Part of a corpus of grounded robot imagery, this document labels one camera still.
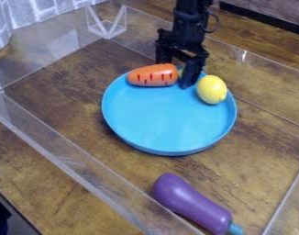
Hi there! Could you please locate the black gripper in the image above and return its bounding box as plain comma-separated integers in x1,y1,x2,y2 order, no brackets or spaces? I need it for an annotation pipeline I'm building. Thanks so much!
157,0,217,89

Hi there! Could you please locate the orange toy carrot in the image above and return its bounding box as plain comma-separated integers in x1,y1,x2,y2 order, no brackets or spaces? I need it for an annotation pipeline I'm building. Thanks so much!
127,63,179,87

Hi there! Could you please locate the yellow toy lemon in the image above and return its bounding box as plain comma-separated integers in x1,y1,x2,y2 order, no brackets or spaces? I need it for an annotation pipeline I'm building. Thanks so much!
197,75,229,105

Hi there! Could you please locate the blue round plate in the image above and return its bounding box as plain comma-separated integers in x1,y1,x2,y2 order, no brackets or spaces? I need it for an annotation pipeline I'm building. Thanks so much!
102,74,238,156

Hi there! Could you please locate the white patterned curtain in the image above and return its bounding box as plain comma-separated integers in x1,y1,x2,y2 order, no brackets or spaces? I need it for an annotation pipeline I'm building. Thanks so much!
0,0,107,50

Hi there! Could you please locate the purple toy eggplant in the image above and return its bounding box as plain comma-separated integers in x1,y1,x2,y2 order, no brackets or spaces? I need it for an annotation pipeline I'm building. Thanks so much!
153,173,245,235

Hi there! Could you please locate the black cable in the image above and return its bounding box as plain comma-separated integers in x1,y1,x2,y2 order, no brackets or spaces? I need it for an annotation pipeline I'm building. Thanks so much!
201,8,221,34

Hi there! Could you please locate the clear acrylic corner bracket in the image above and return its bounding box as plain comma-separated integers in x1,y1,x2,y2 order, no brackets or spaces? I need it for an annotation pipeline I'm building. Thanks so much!
86,6,127,39

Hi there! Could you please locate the clear acrylic enclosure wall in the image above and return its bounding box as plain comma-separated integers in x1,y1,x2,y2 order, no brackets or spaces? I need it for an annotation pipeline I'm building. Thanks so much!
0,0,299,235

